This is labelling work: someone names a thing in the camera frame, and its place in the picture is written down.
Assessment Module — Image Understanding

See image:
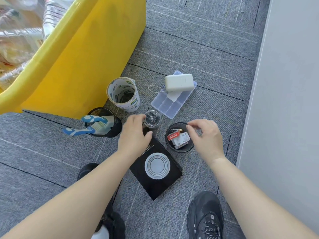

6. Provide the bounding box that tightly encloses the white charger cube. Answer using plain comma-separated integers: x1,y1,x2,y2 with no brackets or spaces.
173,133,191,150

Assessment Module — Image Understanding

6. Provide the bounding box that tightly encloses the person's left black shoe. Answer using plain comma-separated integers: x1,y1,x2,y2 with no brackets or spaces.
76,163,126,239

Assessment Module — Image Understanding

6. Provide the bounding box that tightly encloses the person's right forearm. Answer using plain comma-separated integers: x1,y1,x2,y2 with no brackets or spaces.
210,156,319,239

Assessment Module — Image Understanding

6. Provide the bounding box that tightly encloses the red white eraser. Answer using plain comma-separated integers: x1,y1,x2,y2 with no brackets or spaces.
167,131,181,142

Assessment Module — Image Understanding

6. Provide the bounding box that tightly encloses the clear compartment box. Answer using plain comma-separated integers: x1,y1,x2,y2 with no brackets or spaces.
151,70,198,120

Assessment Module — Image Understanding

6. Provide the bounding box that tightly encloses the small clear round jar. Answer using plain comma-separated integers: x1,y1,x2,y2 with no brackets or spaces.
142,110,162,129

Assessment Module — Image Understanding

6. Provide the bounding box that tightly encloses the yellow plastic bin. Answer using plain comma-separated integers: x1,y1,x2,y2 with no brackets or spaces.
0,0,147,120

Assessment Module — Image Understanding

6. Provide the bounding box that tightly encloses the person's black shoe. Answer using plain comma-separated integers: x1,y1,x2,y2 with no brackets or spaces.
187,191,224,239
76,163,126,239

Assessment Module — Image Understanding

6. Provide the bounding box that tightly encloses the person's left forearm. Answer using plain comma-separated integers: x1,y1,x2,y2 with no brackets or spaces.
2,151,140,239

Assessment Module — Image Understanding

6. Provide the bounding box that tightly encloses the person's left hand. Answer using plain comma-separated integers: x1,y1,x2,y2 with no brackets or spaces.
117,114,153,160

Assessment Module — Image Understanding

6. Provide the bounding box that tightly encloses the white power bank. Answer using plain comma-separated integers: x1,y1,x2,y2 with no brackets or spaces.
164,73,195,92

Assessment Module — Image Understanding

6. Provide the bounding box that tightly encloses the blue white toothbrush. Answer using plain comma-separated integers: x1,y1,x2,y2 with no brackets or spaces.
62,121,108,136
81,115,115,126

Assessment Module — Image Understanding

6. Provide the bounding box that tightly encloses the clear tape roll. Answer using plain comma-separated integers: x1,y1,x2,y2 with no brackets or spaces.
118,101,141,113
111,92,140,109

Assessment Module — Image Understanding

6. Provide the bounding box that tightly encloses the person's right black shoe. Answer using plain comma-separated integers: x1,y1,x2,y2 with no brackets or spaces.
187,191,224,239

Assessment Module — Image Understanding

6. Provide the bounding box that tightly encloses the white paper tape roll cup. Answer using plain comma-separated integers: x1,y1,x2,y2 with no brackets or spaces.
106,76,137,104

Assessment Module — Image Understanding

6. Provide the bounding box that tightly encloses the black notebook white circle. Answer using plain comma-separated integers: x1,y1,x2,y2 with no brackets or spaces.
129,126,183,201

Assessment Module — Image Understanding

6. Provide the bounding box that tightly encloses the person's right hand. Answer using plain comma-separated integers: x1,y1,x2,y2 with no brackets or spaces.
186,119,226,167

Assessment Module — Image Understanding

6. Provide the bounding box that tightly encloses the cluster of discarded bottles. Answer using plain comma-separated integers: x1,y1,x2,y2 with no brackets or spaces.
0,0,75,92

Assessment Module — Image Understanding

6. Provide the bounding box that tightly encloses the black mesh pen holder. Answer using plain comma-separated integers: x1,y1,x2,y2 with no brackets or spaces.
165,121,195,153
84,107,123,138

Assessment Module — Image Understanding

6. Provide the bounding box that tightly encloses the white sock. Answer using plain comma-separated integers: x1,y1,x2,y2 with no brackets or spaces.
91,225,110,239

